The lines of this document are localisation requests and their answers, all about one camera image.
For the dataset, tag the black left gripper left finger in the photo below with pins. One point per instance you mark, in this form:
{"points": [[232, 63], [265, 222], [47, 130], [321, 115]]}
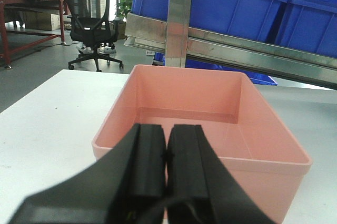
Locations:
{"points": [[124, 186]]}

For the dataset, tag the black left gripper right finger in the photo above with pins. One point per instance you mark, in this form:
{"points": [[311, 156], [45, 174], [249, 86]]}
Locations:
{"points": [[203, 190]]}

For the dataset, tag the pink plastic box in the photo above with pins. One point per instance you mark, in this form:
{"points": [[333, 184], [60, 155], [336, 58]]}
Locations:
{"points": [[245, 132]]}

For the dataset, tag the blue bin on lower shelf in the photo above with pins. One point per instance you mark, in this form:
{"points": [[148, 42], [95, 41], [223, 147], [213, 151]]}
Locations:
{"points": [[256, 78]]}

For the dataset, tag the stainless steel shelf rack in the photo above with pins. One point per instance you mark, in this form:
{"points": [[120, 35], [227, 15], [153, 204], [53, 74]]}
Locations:
{"points": [[179, 41]]}

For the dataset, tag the blue plastic bin left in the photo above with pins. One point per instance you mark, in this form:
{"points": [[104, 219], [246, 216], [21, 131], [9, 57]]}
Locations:
{"points": [[250, 19]]}

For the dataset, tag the blue plastic bin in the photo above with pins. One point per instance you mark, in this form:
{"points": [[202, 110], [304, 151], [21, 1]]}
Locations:
{"points": [[250, 19], [309, 25]]}

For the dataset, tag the black mesh office chair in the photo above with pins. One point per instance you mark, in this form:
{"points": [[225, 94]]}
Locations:
{"points": [[90, 25]]}

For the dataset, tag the cardboard box under workbench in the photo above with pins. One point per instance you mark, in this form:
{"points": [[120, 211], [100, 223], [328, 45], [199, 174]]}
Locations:
{"points": [[42, 21]]}

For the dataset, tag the blue plastic bin right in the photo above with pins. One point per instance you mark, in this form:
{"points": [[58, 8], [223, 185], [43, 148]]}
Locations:
{"points": [[309, 25]]}

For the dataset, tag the red metal workbench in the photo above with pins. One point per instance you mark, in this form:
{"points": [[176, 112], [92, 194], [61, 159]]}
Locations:
{"points": [[12, 22]]}

